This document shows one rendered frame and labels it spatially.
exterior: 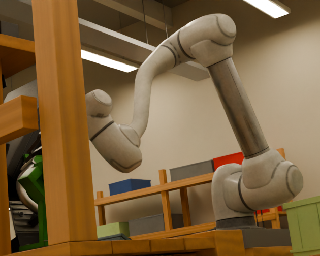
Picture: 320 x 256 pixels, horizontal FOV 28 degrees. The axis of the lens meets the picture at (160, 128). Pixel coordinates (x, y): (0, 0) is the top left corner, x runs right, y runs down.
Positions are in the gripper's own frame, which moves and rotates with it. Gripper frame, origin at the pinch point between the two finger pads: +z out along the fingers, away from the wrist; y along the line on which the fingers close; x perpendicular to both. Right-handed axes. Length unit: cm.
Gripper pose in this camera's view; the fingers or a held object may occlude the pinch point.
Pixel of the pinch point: (31, 166)
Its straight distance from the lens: 230.1
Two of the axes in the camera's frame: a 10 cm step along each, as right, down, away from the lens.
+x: -2.1, 4.8, -8.5
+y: -7.2, -6.6, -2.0
